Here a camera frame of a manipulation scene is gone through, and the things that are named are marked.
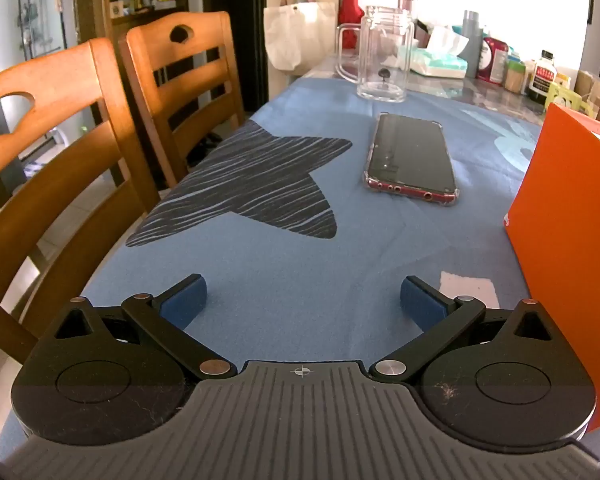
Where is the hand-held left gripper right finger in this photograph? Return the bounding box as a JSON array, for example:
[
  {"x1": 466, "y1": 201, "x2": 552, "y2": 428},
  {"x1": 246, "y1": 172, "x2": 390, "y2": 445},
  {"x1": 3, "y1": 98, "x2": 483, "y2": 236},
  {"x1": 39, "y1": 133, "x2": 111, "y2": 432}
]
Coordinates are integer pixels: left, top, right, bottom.
[{"x1": 369, "y1": 275, "x2": 562, "y2": 384}]

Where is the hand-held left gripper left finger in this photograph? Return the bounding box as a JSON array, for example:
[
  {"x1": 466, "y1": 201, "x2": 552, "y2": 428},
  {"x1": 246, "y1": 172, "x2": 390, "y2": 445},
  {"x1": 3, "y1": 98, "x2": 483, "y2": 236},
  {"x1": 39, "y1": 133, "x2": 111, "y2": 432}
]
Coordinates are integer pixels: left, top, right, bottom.
[{"x1": 45, "y1": 273, "x2": 239, "y2": 380}]

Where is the orange cardboard box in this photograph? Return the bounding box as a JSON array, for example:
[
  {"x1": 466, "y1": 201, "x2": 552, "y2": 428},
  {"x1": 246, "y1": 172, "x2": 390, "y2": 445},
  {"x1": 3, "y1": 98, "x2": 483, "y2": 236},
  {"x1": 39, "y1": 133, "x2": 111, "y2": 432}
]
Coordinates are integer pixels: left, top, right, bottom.
[{"x1": 504, "y1": 104, "x2": 600, "y2": 436}]

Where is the blue printed tablecloth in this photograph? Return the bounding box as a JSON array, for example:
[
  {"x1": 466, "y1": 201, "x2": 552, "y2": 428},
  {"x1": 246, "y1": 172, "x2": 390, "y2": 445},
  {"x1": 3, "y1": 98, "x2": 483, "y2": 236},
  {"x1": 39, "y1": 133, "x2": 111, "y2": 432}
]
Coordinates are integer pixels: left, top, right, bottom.
[{"x1": 0, "y1": 77, "x2": 581, "y2": 461}]

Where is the smartphone in clear case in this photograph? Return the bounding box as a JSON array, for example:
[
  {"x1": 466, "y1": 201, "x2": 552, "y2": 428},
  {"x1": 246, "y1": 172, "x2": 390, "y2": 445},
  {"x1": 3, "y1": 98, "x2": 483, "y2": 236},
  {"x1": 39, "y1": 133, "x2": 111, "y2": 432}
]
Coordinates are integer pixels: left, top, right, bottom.
[{"x1": 364, "y1": 112, "x2": 460, "y2": 208}]

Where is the wooden chair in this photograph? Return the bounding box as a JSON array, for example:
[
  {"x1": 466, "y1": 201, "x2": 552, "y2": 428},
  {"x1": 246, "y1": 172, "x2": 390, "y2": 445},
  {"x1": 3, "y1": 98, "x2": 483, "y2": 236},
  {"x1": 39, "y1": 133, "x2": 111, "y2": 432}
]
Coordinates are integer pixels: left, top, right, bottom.
[
  {"x1": 0, "y1": 37, "x2": 162, "y2": 367},
  {"x1": 120, "y1": 10, "x2": 246, "y2": 192}
]

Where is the green lid jar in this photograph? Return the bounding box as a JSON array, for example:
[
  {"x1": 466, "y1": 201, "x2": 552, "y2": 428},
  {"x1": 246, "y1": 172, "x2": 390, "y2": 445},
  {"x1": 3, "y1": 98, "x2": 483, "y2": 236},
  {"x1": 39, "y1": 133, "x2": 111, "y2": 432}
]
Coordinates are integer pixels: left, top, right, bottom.
[{"x1": 503, "y1": 59, "x2": 527, "y2": 94}]

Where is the tissue pack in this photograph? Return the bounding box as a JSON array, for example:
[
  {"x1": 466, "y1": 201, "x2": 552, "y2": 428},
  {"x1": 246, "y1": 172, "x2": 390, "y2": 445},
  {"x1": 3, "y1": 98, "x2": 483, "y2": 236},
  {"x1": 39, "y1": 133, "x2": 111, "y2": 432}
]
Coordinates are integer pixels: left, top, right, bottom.
[{"x1": 397, "y1": 25, "x2": 470, "y2": 79}]

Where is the clear glass mug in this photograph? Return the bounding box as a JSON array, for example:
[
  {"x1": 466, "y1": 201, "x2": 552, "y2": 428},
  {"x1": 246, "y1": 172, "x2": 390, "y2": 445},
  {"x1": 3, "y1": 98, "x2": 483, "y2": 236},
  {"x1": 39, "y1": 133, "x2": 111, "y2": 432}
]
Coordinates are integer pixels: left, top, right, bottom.
[{"x1": 335, "y1": 6, "x2": 417, "y2": 104}]

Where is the red and white container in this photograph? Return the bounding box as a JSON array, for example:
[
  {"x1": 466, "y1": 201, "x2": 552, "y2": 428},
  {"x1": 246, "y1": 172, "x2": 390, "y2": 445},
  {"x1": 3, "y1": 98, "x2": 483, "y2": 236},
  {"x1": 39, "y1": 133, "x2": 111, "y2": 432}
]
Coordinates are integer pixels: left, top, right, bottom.
[{"x1": 477, "y1": 37, "x2": 510, "y2": 85}]

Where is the yellow-green mug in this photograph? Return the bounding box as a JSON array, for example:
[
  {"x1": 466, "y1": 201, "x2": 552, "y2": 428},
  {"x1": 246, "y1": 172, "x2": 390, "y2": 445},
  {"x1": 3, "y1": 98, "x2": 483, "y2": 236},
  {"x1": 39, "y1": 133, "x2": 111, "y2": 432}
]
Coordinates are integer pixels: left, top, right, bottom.
[{"x1": 547, "y1": 82, "x2": 594, "y2": 117}]

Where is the dark glass bottle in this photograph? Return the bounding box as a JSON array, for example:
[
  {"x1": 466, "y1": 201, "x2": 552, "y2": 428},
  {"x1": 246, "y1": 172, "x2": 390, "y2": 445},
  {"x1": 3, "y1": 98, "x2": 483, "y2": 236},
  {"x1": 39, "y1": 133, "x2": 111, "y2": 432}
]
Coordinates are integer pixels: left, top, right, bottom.
[{"x1": 527, "y1": 50, "x2": 557, "y2": 104}]

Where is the grey bottle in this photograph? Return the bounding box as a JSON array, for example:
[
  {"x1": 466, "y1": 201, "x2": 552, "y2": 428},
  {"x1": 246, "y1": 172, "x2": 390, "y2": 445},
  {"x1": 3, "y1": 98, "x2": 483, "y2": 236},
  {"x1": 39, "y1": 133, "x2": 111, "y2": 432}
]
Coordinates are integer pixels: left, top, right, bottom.
[{"x1": 461, "y1": 10, "x2": 485, "y2": 79}]

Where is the brown cardboard box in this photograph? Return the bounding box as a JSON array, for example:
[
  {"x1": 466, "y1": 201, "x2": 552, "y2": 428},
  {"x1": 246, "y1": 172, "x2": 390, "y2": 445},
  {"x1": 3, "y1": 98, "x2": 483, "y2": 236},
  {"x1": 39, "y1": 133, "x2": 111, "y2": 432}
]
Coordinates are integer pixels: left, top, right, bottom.
[{"x1": 575, "y1": 70, "x2": 600, "y2": 122}]

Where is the white tote bag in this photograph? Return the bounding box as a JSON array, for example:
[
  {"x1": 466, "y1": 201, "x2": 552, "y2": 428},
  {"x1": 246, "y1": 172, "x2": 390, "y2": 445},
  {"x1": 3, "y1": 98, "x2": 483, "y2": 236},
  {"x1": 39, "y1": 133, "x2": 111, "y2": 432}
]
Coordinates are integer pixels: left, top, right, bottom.
[{"x1": 263, "y1": 2, "x2": 339, "y2": 74}]

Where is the wooden cabinet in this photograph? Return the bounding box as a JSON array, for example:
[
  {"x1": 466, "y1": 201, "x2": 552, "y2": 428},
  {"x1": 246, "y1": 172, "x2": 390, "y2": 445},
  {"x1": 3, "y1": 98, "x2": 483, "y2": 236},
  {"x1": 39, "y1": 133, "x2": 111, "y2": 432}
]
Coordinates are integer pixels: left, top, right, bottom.
[{"x1": 72, "y1": 0, "x2": 192, "y2": 47}]

